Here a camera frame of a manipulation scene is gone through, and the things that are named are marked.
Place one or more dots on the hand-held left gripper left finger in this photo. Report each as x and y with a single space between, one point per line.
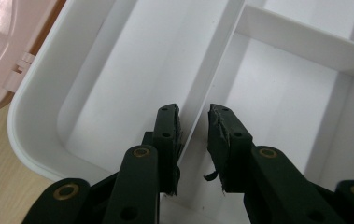
165 149

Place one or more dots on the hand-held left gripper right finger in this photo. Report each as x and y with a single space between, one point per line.
237 155

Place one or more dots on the white divided tray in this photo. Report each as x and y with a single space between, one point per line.
128 77

